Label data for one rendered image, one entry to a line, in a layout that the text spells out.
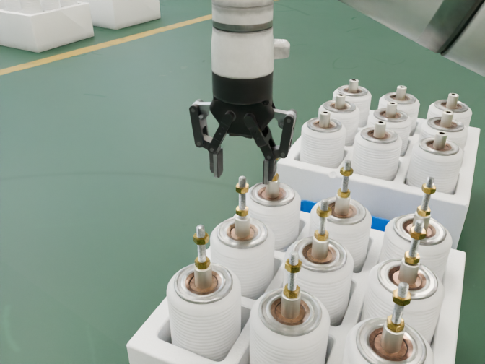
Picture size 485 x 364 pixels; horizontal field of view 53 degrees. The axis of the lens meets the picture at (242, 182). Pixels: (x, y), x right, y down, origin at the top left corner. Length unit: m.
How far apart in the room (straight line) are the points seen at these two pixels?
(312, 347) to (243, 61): 0.33
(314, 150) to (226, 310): 0.52
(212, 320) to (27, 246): 0.67
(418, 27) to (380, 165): 0.83
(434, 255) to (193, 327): 0.35
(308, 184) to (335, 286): 0.42
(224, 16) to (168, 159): 0.94
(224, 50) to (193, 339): 0.35
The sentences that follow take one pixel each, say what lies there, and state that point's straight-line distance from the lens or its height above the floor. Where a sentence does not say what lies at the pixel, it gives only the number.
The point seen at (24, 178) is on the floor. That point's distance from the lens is 1.48.
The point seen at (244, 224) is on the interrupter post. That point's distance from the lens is 0.69.
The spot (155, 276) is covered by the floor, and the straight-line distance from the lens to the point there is 1.03.
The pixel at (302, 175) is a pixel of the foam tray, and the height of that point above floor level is 0.16.
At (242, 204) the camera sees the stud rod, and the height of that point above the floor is 0.30.
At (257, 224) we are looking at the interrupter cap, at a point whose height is 0.25.
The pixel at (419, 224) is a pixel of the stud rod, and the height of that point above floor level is 0.34.
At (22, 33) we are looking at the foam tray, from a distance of 2.75.
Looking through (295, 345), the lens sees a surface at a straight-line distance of 0.57.
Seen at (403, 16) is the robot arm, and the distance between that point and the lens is 0.20.
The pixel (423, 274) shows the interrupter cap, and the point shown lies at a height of 0.25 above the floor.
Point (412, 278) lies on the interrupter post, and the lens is 0.66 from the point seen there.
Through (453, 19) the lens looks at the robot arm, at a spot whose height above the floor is 0.64.
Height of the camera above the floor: 0.68
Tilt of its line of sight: 31 degrees down
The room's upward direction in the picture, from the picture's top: straight up
